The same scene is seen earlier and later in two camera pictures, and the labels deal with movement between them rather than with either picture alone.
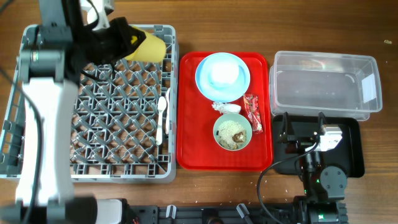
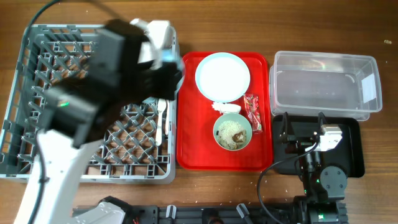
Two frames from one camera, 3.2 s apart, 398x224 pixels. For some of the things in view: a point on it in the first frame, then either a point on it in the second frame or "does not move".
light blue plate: x=222 y=77 does not move
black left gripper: x=123 y=30 to x=171 y=75
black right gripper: x=286 y=137 does not move
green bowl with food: x=232 y=131 does not move
